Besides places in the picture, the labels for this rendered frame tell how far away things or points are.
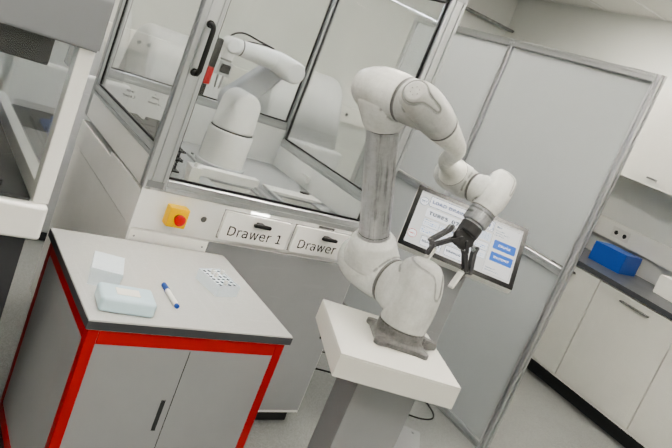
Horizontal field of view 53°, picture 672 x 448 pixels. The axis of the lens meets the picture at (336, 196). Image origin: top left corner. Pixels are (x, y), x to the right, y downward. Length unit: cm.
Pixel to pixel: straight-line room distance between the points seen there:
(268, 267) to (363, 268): 62
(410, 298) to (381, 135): 50
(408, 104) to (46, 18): 95
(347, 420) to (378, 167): 79
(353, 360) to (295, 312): 94
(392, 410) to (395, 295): 36
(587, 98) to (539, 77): 37
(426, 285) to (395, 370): 27
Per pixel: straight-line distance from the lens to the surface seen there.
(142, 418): 208
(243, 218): 253
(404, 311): 210
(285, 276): 275
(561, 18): 684
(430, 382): 205
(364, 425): 222
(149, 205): 240
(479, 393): 382
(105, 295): 187
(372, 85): 193
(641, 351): 475
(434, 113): 183
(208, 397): 211
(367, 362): 197
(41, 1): 191
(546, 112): 382
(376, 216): 210
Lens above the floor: 159
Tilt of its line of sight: 11 degrees down
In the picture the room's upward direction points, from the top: 22 degrees clockwise
